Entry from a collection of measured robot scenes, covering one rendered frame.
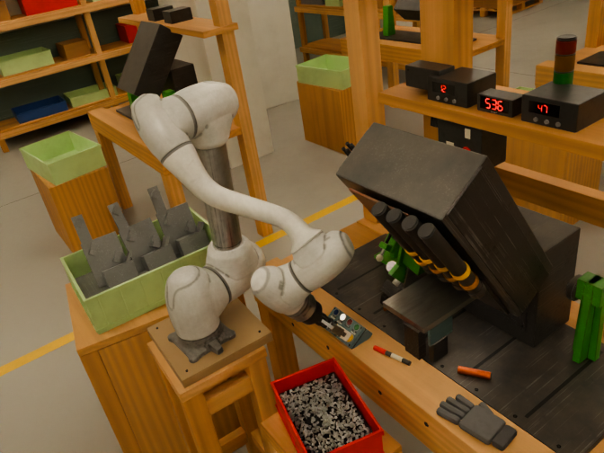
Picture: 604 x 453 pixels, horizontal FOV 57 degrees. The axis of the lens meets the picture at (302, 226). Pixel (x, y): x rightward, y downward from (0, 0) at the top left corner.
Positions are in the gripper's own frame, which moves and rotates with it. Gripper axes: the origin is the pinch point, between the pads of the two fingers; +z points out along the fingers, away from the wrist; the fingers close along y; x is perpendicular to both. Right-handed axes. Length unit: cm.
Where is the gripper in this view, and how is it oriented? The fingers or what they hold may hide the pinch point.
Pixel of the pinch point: (341, 333)
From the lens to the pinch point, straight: 177.6
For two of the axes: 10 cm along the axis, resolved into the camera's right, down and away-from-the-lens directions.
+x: 5.8, -8.1, 0.8
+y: 5.7, 3.4, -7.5
